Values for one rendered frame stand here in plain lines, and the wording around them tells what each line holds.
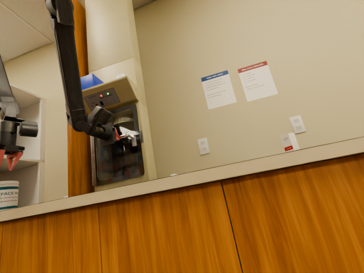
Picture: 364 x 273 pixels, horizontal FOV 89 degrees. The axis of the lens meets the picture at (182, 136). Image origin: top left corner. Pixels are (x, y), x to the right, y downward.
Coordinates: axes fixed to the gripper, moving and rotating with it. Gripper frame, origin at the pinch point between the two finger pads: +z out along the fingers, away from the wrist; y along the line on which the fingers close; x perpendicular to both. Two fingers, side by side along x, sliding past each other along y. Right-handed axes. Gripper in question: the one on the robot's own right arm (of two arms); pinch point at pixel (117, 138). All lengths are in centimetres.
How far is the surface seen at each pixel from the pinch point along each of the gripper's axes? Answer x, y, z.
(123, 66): -4.2, 46.9, 7.0
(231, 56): -74, 60, 50
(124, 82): -9.1, 28.2, -2.8
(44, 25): 87, 144, 32
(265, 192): -59, -36, -20
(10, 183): 55, -13, -10
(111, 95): 1.2, 25.4, -0.1
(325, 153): -77, -28, -23
